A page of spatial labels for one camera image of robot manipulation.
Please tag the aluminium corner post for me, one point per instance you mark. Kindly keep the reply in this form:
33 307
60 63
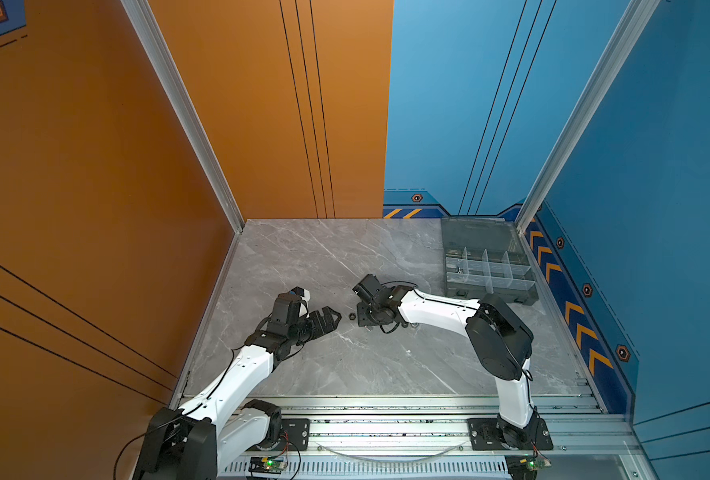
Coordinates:
623 40
150 35

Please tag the green circuit board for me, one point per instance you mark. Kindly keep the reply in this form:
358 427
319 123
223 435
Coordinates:
526 468
267 467

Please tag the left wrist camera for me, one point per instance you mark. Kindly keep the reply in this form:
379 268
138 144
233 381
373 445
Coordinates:
303 293

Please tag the right aluminium corner post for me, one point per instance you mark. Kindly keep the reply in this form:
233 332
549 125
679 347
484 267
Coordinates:
623 40

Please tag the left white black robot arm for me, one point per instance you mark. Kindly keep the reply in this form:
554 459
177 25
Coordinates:
205 434

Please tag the aluminium rail frame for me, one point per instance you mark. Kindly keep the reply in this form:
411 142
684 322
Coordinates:
427 437

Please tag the right green circuit board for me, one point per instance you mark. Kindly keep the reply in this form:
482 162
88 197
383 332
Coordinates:
526 468

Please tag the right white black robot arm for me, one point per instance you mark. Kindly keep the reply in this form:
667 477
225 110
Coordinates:
502 342

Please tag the left aluminium corner post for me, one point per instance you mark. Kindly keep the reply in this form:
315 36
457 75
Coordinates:
150 35

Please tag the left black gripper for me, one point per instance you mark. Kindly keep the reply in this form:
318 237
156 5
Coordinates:
320 329

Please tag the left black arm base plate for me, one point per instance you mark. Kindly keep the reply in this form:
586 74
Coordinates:
293 433

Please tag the left green circuit board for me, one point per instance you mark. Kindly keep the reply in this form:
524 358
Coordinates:
267 467

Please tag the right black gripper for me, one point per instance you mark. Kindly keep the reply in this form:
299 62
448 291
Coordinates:
360 316

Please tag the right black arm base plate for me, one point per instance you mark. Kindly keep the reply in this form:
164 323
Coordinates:
495 434

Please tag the grey compartment organizer box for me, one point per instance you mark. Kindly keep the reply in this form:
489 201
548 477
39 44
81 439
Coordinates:
485 256

